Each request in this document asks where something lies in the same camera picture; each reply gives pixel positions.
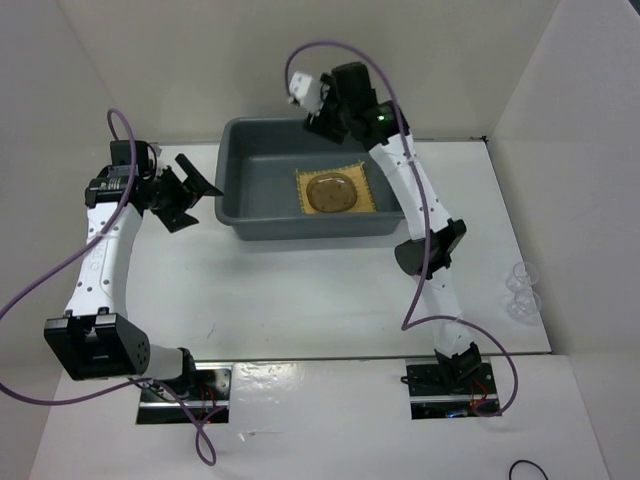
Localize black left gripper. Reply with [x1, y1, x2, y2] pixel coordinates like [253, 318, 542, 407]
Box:
[145, 154, 222, 232]

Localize clear glass plate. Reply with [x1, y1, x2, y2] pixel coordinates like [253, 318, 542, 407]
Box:
[305, 173, 360, 215]

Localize yellow woven bamboo mat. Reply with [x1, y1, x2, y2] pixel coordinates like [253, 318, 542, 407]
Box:
[295, 161, 377, 215]

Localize clear plastic cup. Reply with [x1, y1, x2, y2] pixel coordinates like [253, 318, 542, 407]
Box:
[505, 261, 539, 292]
[506, 288, 541, 324]

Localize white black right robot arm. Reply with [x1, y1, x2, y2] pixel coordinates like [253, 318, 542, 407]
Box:
[285, 62, 481, 393]

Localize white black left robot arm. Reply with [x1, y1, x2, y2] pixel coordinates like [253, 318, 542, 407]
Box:
[44, 141, 221, 400]

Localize grey plastic bin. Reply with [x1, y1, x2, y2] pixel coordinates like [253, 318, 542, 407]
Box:
[215, 118, 404, 241]

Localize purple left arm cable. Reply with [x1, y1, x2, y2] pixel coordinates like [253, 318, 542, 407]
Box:
[0, 107, 219, 467]

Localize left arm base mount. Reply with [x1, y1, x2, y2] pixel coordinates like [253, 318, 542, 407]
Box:
[136, 362, 233, 425]

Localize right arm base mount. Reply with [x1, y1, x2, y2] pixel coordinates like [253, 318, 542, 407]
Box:
[400, 359, 501, 420]

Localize black cable loop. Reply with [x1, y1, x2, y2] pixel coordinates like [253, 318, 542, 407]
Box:
[509, 459, 550, 480]

